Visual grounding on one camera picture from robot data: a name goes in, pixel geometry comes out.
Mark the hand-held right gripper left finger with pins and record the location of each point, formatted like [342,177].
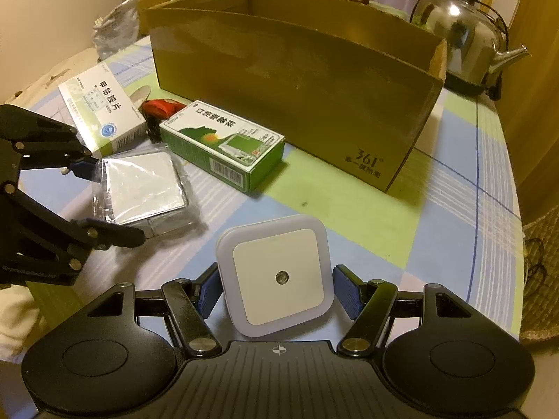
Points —
[209,291]

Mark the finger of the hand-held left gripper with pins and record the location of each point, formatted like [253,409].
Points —
[83,168]
[118,236]

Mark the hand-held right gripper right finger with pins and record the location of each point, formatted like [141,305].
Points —
[347,291]

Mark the plastic-wrapped white square light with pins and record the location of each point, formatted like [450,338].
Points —
[139,187]

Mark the white square night light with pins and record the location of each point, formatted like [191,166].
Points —
[279,262]

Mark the green and white medicine box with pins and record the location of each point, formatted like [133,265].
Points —
[205,137]

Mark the white cloth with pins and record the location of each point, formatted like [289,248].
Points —
[17,327]

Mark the white plastic spoon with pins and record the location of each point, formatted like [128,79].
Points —
[140,95]

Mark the red snack packet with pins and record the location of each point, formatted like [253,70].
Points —
[161,107]

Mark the clear plastic bag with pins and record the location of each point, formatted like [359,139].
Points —
[115,26]

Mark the woven straw bag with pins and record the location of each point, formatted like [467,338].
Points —
[541,279]

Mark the stainless steel kettle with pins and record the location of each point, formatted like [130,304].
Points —
[463,30]

